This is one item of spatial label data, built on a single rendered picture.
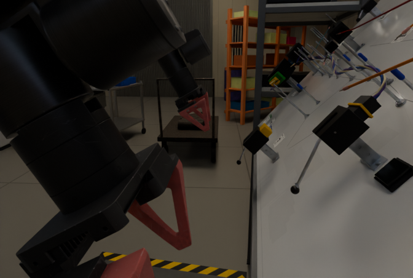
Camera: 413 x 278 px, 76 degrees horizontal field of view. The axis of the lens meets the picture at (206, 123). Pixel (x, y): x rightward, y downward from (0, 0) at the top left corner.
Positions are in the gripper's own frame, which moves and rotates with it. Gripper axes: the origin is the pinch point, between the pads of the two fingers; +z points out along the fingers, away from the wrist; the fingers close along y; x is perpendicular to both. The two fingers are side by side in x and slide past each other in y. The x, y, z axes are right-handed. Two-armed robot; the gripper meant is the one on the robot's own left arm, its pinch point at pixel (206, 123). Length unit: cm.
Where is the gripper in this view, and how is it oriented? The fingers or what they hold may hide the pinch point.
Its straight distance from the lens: 68.2
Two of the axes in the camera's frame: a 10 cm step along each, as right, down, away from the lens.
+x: -8.7, 4.7, 1.6
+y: 0.5, -2.4, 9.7
